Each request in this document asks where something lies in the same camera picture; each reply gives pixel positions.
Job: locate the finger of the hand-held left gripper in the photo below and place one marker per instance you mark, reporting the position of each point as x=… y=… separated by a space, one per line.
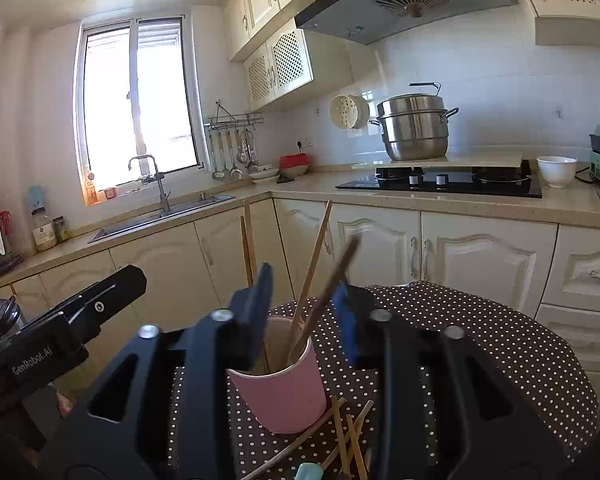
x=115 y=292

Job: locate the clear oil bottle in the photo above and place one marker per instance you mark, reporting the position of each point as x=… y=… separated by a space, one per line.
x=44 y=232

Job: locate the pink cup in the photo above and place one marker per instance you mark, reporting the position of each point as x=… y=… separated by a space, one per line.
x=290 y=395

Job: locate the metal utensil rack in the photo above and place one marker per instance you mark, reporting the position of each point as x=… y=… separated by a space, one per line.
x=235 y=121

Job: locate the black gas stove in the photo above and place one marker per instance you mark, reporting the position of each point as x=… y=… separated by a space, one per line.
x=440 y=185

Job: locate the brown polka dot tablecloth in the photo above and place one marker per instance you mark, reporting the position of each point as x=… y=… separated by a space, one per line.
x=480 y=360

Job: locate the small dark jar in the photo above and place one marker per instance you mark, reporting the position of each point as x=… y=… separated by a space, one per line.
x=60 y=230

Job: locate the white perforated steamer plate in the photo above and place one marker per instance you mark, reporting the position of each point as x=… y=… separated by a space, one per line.
x=347 y=111

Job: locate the red container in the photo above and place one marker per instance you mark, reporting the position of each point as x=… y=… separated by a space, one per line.
x=295 y=164

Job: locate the glass jar with dark lid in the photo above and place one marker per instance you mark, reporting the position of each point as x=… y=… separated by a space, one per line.
x=6 y=317

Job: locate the grey range hood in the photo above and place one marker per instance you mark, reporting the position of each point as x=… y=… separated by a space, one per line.
x=410 y=0

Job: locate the white dish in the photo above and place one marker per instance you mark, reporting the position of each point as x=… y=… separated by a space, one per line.
x=263 y=174

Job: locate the hanging metal skimmer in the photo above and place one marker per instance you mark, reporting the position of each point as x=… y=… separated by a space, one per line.
x=250 y=152

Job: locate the steel sink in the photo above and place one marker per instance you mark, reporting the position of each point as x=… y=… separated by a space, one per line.
x=165 y=217

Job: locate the person's left hand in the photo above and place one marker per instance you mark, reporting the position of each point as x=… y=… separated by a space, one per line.
x=65 y=405

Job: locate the orange bottle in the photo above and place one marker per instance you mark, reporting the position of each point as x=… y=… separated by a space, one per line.
x=90 y=190

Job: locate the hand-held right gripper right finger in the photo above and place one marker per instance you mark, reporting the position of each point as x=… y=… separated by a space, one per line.
x=346 y=330

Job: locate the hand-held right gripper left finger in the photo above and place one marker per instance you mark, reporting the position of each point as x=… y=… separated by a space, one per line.
x=257 y=320

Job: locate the utensil holder with red scissors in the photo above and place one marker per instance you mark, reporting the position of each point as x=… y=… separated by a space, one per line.
x=0 y=240

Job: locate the stainless steel steamer pot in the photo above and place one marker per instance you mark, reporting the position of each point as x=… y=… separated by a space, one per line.
x=415 y=130

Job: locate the cream lattice door cabinet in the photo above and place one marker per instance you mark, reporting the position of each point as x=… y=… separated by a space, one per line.
x=285 y=65

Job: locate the kitchen window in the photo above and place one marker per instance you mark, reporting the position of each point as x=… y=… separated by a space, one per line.
x=140 y=105

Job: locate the hanging metal ladle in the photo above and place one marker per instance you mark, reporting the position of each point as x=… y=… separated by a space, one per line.
x=235 y=172
x=218 y=170

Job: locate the white bowl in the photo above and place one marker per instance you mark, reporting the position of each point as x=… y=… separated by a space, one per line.
x=556 y=172

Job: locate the chrome faucet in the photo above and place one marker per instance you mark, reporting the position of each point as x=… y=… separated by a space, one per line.
x=159 y=180

